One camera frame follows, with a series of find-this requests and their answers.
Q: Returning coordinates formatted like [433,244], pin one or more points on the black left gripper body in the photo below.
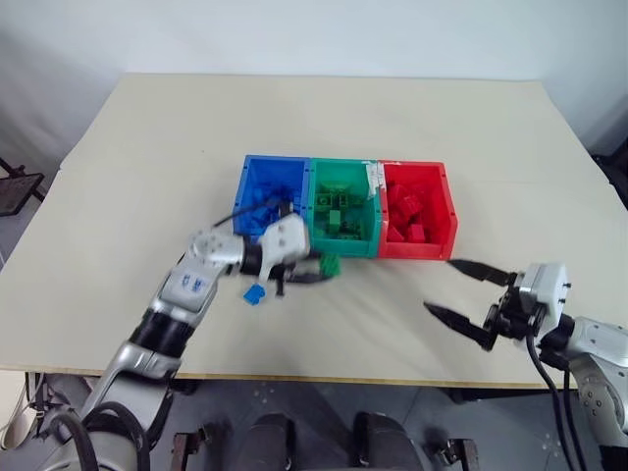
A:
[298,268]

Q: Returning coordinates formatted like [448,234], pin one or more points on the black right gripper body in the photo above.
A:
[511,313]

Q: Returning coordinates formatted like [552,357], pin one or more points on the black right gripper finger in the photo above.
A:
[458,321]
[483,272]

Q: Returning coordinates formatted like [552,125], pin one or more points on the green toy block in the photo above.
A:
[330,266]
[324,200]
[335,221]

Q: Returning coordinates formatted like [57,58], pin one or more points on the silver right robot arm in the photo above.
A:
[598,343]

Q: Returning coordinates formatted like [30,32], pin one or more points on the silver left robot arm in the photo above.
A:
[184,287]

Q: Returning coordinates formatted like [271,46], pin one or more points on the blue toy block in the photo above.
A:
[253,295]
[261,195]

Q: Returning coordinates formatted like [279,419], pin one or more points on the red toy block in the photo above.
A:
[407,201]
[395,234]
[416,233]

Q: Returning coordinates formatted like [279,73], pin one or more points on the green plastic bin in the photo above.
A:
[338,169]

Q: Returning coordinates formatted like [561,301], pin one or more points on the blue plastic bin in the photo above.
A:
[270,169]

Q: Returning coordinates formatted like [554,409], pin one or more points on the white torn label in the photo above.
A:
[375,176]

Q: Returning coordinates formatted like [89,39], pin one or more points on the red plastic bin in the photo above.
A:
[417,172]

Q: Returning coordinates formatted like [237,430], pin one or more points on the dark rounded shape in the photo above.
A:
[380,441]
[271,441]

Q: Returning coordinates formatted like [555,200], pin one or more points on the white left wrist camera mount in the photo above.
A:
[287,240]

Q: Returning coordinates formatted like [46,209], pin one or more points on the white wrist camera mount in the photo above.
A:
[287,240]
[547,289]

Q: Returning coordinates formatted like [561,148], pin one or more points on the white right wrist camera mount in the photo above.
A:
[547,289]

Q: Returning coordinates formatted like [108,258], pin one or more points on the dark brown metal bracket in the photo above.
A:
[201,444]
[454,451]

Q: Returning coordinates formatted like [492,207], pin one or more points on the dark object at wall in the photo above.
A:
[613,176]

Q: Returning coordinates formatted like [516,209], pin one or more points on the black metal frame stand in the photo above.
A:
[19,189]

